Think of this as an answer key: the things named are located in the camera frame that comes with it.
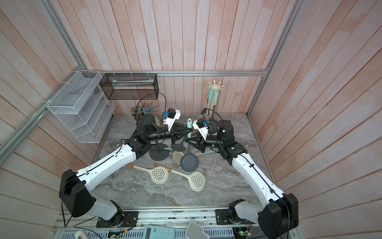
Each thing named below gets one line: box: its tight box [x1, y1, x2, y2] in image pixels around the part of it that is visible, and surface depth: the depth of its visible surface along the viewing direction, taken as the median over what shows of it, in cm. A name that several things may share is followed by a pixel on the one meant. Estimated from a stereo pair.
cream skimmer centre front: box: [153, 163, 206, 192], surface depth 87 cm
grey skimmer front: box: [180, 118, 200, 173], surface depth 78 cm
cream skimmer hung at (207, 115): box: [197, 88, 214, 120], surface depth 87 cm
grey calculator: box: [142, 225, 176, 239], surface depth 70 cm
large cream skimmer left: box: [125, 163, 170, 185], surface depth 87 cm
